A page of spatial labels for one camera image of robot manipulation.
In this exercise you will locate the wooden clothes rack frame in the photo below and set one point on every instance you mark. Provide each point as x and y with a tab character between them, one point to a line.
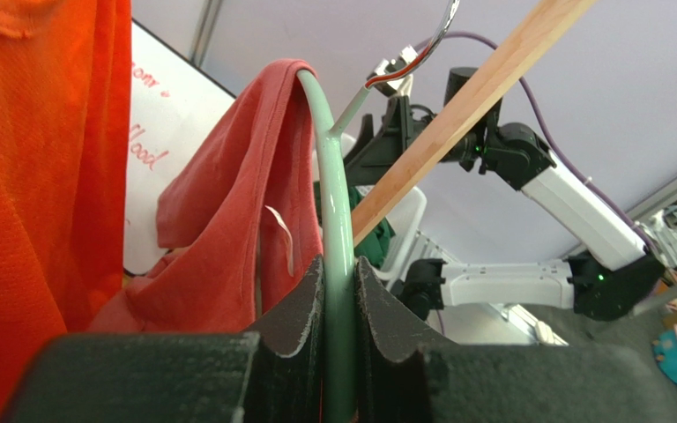
542	27

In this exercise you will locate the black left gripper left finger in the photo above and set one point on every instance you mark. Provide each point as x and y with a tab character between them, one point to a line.
270	372

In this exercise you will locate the mint green hanger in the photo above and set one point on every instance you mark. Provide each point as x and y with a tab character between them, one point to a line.
339	380

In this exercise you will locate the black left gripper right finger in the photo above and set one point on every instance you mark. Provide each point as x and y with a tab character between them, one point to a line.
408	372

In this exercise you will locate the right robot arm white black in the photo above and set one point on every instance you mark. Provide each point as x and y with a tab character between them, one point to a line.
520	226

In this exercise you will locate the white whiteboard black frame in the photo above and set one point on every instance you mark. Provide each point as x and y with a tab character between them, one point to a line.
173	108

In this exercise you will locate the green t-shirt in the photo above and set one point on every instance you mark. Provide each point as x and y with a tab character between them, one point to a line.
376	245

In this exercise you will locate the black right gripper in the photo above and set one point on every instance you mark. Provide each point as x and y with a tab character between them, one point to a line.
375	152

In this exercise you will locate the white plastic basket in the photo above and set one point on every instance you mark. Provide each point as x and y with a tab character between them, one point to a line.
405	218

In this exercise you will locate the dusty pink t-shirt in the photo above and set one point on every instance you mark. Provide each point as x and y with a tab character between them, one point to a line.
239	222

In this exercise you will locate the orange t-shirt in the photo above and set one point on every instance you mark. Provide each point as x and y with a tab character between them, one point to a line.
64	128

